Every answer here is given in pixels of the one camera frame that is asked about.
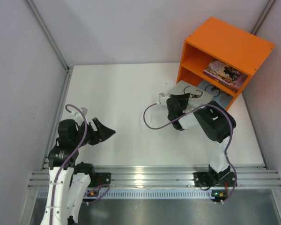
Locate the pale green Gatsby book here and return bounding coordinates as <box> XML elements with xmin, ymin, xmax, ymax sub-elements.
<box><xmin>168</xmin><ymin>81</ymin><xmax>214</xmax><ymax>108</ymax></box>

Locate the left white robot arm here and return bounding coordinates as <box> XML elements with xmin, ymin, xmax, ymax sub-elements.
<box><xmin>41</xmin><ymin>118</ymin><xmax>116</xmax><ymax>225</ymax></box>

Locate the aluminium mounting rail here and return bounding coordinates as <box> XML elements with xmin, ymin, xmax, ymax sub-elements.
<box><xmin>28</xmin><ymin>165</ymin><xmax>281</xmax><ymax>200</ymax></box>

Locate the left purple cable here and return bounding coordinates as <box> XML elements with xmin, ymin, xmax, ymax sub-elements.
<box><xmin>49</xmin><ymin>104</ymin><xmax>111</xmax><ymax>225</ymax></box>

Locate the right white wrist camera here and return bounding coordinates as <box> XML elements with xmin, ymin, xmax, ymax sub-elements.
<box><xmin>156</xmin><ymin>92</ymin><xmax>170</xmax><ymax>106</ymax></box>

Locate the dark cover paperback book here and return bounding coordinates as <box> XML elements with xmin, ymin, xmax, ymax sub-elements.
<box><xmin>203</xmin><ymin>71</ymin><xmax>238</xmax><ymax>93</ymax></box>

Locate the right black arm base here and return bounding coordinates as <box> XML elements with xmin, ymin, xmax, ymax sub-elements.
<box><xmin>193</xmin><ymin>172</ymin><xmax>216</xmax><ymax>191</ymax></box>

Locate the light blue booklet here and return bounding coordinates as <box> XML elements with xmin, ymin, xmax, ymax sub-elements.
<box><xmin>197</xmin><ymin>80</ymin><xmax>233</xmax><ymax>109</ymax></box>

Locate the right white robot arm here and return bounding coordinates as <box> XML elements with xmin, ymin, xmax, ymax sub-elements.
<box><xmin>165</xmin><ymin>94</ymin><xmax>236</xmax><ymax>190</ymax></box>

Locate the purple cable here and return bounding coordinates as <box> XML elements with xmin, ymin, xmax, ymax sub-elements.
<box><xmin>143</xmin><ymin>103</ymin><xmax>238</xmax><ymax>204</ymax></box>
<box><xmin>49</xmin><ymin>104</ymin><xmax>111</xmax><ymax>225</ymax></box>

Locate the pink Shakespeare story book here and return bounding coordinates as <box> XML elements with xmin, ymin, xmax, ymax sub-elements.
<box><xmin>203</xmin><ymin>60</ymin><xmax>247</xmax><ymax>90</ymax></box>

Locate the orange wooden shelf cabinet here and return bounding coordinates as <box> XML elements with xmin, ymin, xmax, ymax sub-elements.
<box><xmin>177</xmin><ymin>17</ymin><xmax>276</xmax><ymax>109</ymax></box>

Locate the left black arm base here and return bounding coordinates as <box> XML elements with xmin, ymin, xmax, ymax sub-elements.
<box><xmin>89</xmin><ymin>172</ymin><xmax>111</xmax><ymax>188</ymax></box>

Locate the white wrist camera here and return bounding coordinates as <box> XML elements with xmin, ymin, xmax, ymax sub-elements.
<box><xmin>70</xmin><ymin>107</ymin><xmax>88</xmax><ymax>126</ymax></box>
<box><xmin>156</xmin><ymin>92</ymin><xmax>170</xmax><ymax>106</ymax></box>

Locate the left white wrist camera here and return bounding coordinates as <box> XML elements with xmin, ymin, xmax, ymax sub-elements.
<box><xmin>70</xmin><ymin>107</ymin><xmax>88</xmax><ymax>126</ymax></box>

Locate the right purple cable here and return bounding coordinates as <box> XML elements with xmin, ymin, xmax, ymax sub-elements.
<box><xmin>143</xmin><ymin>103</ymin><xmax>238</xmax><ymax>204</ymax></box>

